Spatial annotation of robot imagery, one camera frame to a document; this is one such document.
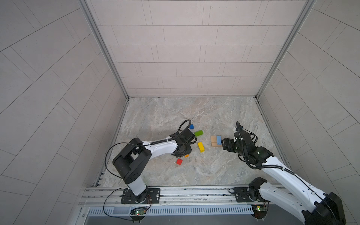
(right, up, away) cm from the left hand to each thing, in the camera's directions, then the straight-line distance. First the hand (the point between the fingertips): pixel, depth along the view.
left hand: (192, 150), depth 88 cm
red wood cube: (-8, -5, -5) cm, 11 cm away
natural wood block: (+14, +5, +3) cm, 16 cm away
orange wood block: (-3, -2, -4) cm, 6 cm away
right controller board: (+33, -24, -20) cm, 45 cm away
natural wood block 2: (+15, +4, +1) cm, 15 cm away
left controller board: (-26, -21, -23) cm, 41 cm away
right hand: (+19, +7, -7) cm, 21 cm away
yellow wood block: (+6, +2, -1) cm, 6 cm away
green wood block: (+5, +10, +7) cm, 13 cm away
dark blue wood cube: (0, +14, +11) cm, 18 cm away
